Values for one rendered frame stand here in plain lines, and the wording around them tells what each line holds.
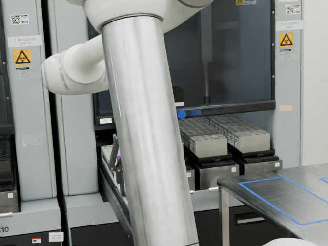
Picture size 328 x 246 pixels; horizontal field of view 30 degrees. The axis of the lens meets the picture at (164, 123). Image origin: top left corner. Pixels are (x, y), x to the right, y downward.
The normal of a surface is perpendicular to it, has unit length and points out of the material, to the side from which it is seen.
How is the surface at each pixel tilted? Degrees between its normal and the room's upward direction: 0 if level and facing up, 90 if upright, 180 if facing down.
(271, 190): 0
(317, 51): 90
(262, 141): 90
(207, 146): 90
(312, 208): 0
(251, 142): 90
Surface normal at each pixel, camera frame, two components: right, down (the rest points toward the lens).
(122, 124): -0.74, 0.02
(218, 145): 0.23, 0.21
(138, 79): 0.00, -0.15
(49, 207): -0.04, -0.98
